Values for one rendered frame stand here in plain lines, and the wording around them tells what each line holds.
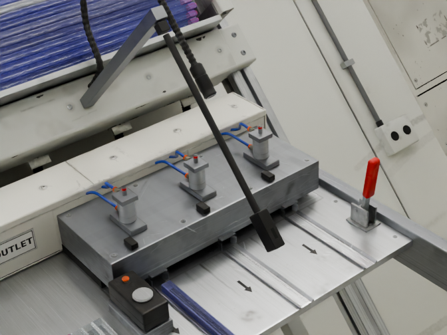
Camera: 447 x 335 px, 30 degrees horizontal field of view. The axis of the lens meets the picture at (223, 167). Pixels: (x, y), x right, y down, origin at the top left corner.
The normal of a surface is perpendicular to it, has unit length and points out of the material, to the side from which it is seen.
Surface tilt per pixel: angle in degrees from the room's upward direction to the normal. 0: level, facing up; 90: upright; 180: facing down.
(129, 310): 90
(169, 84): 90
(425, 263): 90
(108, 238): 43
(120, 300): 90
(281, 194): 133
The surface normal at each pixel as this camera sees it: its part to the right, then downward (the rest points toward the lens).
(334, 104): 0.42, -0.28
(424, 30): -0.78, 0.37
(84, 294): -0.05, -0.84
